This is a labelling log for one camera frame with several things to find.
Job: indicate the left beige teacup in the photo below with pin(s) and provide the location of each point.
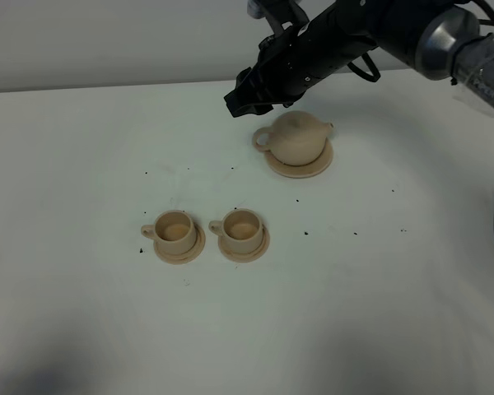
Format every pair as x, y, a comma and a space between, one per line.
173, 232

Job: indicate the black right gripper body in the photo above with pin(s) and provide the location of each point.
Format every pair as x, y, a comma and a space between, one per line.
290, 64

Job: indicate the right beige teacup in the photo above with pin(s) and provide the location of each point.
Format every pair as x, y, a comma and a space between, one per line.
240, 231

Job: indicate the beige cup saucer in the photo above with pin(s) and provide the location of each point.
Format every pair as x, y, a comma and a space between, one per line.
245, 257
187, 257

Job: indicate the beige teapot saucer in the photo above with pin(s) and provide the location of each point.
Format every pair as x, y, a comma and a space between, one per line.
312, 169

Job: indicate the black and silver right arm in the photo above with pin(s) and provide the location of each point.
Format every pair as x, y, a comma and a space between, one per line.
437, 39

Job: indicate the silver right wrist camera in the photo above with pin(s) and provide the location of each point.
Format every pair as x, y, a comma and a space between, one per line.
278, 13

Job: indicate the beige teapot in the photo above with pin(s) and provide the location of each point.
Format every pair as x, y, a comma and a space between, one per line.
295, 138

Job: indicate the beige teacup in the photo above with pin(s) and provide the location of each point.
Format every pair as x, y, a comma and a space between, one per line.
240, 231
173, 232

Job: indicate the left beige cup saucer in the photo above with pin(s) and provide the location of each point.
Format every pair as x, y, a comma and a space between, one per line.
187, 257

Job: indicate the right beige cup saucer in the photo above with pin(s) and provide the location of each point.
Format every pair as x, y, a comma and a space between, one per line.
245, 257

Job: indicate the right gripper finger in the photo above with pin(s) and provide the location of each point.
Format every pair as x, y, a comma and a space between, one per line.
244, 99

